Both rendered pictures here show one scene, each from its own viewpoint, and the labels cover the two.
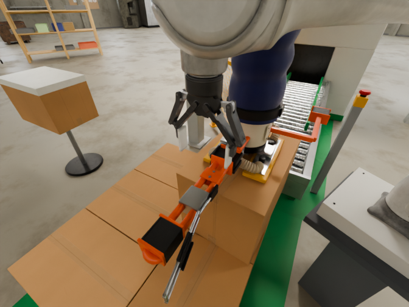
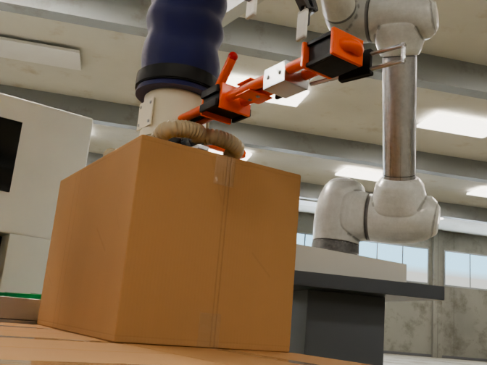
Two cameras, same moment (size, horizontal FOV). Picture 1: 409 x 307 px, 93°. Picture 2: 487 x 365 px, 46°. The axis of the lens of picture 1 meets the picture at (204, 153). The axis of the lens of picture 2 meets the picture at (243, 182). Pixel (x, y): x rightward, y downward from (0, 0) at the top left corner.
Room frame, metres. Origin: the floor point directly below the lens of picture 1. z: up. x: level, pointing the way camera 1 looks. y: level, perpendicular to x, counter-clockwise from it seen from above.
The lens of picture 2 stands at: (-0.04, 1.01, 0.60)
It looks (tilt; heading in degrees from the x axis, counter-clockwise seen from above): 13 degrees up; 295
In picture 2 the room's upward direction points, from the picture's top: 5 degrees clockwise
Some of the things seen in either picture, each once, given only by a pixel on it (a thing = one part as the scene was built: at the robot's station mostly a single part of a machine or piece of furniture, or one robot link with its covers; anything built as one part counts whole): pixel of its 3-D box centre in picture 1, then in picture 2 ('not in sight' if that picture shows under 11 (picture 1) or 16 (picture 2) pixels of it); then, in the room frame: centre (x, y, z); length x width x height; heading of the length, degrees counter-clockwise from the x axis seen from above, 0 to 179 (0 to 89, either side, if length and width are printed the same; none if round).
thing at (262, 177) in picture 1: (266, 153); not in sight; (0.71, -0.29, 0.97); 0.34 x 0.10 x 0.05; 150
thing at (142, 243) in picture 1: (162, 238); (331, 53); (0.24, 0.10, 1.08); 0.08 x 0.07 x 0.05; 150
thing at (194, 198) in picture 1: (194, 201); (285, 80); (0.36, 0.03, 1.07); 0.07 x 0.07 x 0.04; 60
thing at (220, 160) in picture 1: (226, 159); (225, 103); (0.54, -0.08, 1.08); 0.10 x 0.08 x 0.06; 60
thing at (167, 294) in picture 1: (197, 231); (334, 74); (0.26, 0.02, 1.08); 0.31 x 0.03 x 0.05; 163
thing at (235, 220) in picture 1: (241, 181); (159, 255); (0.76, -0.21, 0.74); 0.60 x 0.40 x 0.40; 147
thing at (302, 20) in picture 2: (229, 155); (302, 24); (0.36, -0.06, 1.24); 0.03 x 0.01 x 0.07; 149
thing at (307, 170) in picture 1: (318, 119); not in sight; (1.93, -1.27, 0.50); 2.31 x 0.05 x 0.19; 150
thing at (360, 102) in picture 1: (333, 151); not in sight; (1.33, -1.12, 0.50); 0.07 x 0.07 x 1.00; 60
